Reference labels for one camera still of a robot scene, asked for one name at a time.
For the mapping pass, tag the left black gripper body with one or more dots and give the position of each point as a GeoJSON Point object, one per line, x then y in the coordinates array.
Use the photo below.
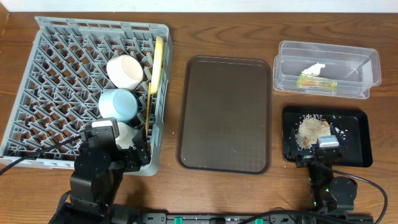
{"type": "Point", "coordinates": [124, 162]}

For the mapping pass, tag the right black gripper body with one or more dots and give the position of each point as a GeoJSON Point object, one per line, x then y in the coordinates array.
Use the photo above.
{"type": "Point", "coordinates": [305, 159]}

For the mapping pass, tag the small white cup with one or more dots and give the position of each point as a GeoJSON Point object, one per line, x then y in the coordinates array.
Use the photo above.
{"type": "Point", "coordinates": [126, 134]}

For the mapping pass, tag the pile of rice waste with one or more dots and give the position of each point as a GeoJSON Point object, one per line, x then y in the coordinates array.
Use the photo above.
{"type": "Point", "coordinates": [310, 128]}

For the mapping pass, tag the light blue bowl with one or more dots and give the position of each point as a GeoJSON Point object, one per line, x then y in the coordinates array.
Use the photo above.
{"type": "Point", "coordinates": [118, 103]}

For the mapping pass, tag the wooden chopstick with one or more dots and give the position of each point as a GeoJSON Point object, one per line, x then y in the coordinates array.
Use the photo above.
{"type": "Point", "coordinates": [148, 108]}

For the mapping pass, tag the green snack wrapper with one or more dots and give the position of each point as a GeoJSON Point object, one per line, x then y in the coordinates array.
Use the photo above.
{"type": "Point", "coordinates": [308, 81]}

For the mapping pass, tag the white tissue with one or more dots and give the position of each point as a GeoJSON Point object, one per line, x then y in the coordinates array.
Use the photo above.
{"type": "Point", "coordinates": [314, 70]}

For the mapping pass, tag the yellow plate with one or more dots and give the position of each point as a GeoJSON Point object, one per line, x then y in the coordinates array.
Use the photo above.
{"type": "Point", "coordinates": [157, 65]}

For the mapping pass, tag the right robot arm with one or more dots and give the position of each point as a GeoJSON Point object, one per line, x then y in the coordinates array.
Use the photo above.
{"type": "Point", "coordinates": [331, 195]}

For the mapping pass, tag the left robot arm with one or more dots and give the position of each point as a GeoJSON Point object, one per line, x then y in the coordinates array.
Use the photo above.
{"type": "Point", "coordinates": [97, 176]}

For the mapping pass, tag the black waste tray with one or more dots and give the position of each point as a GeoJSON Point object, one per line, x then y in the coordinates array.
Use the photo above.
{"type": "Point", "coordinates": [351, 125]}

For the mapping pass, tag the brown serving tray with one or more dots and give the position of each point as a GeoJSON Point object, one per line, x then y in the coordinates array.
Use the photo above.
{"type": "Point", "coordinates": [225, 123]}

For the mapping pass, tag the clear plastic bin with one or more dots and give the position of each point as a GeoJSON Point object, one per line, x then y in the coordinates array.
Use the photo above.
{"type": "Point", "coordinates": [355, 69]}

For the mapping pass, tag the grey plastic dish rack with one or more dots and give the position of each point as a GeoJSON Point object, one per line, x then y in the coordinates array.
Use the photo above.
{"type": "Point", "coordinates": [62, 83]}

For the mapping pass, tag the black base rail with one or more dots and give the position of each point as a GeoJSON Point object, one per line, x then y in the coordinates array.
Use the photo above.
{"type": "Point", "coordinates": [162, 218]}

